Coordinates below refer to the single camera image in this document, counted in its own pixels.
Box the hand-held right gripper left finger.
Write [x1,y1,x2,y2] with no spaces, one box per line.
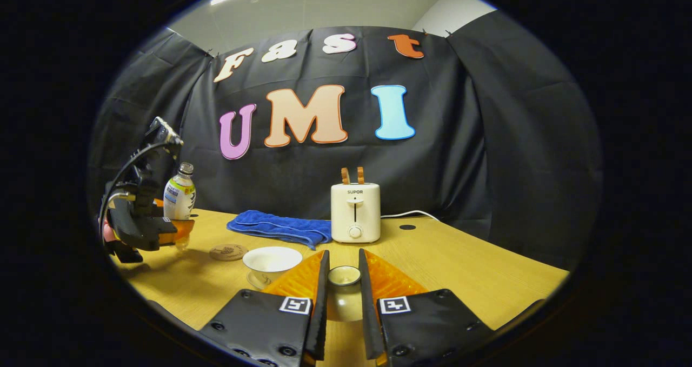
[199,250,330,367]

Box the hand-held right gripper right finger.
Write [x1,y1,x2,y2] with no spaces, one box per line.
[358,248,495,367]

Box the cream teacup lid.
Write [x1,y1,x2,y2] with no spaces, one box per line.
[326,265,363,323]

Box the clear labelled water bottle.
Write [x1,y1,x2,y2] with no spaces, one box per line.
[163,162,196,250]

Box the round brown coaster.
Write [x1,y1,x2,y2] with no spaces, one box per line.
[209,244,249,262]

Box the cream teacup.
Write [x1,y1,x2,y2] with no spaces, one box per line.
[242,246,303,288]

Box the cream saucer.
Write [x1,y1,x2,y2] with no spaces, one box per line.
[247,271,274,291]

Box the blue towel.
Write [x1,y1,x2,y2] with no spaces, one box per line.
[227,210,332,250]

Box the cream toaster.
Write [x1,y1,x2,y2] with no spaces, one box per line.
[331,183,381,244]

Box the black backdrop cloth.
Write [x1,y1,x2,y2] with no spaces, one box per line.
[86,10,604,270]

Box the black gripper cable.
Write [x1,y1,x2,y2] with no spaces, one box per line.
[98,142,169,232]

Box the white toaster cable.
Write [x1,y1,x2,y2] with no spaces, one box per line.
[380,210,441,223]

